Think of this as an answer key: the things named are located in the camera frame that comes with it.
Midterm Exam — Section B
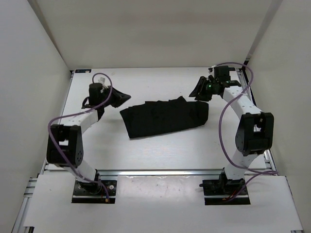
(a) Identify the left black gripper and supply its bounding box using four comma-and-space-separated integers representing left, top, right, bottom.
100, 85, 131, 108

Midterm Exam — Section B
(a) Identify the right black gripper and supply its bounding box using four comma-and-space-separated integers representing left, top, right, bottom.
189, 76, 218, 102

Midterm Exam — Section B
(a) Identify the black pleated skirt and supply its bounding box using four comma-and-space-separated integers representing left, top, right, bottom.
120, 96, 209, 139

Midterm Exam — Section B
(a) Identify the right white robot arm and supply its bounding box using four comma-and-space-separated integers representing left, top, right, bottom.
189, 63, 274, 194

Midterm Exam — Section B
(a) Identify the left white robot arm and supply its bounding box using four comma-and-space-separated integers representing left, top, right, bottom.
46, 83, 131, 194

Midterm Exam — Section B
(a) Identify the left blue corner sticker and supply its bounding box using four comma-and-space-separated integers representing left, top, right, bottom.
75, 69, 91, 73

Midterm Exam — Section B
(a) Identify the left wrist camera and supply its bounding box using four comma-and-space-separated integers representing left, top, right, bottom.
98, 77, 108, 89

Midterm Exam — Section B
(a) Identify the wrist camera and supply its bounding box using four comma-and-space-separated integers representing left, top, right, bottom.
208, 65, 216, 77
98, 77, 108, 89

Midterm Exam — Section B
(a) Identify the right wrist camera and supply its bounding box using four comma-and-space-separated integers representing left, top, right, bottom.
208, 65, 216, 77

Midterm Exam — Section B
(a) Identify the aluminium frame rail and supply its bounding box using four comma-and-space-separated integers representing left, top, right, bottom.
237, 68, 256, 106

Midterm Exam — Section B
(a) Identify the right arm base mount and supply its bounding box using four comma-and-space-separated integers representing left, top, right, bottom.
199, 171, 251, 206

